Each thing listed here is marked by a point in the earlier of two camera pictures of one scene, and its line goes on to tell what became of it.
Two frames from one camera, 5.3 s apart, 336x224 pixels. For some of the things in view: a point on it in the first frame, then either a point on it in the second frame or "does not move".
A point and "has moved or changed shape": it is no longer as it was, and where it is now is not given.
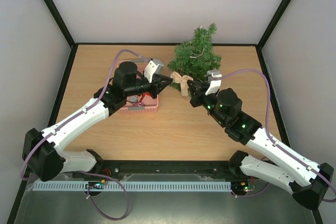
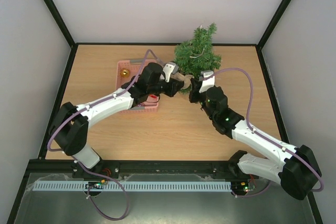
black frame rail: x=117 y=168 does not move
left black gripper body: x=153 y=93 → x=169 y=92
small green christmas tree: x=196 y=57 does not move
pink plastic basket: x=139 y=103 does not move
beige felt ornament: x=183 y=80 has moved or changed shape
